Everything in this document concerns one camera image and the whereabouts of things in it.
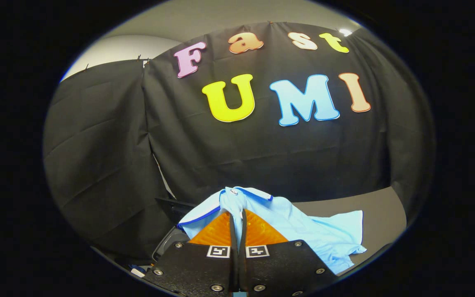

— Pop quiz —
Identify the light blue polo shirt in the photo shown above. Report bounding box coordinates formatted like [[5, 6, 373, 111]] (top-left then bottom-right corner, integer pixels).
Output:
[[177, 186, 367, 275]]

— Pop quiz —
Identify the black backdrop cloth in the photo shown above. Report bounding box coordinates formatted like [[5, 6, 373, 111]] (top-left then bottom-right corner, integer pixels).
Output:
[[43, 21, 436, 260]]

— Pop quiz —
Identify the beige cabinet with dark frame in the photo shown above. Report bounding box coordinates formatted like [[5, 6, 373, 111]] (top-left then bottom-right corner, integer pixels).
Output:
[[291, 186, 407, 266]]

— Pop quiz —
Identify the grey washing machine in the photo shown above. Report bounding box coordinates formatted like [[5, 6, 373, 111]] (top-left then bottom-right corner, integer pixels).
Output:
[[130, 226, 190, 278]]

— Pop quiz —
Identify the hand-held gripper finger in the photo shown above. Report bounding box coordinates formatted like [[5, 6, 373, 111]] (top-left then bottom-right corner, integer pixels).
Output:
[[145, 210, 238, 297], [238, 208, 339, 297]]

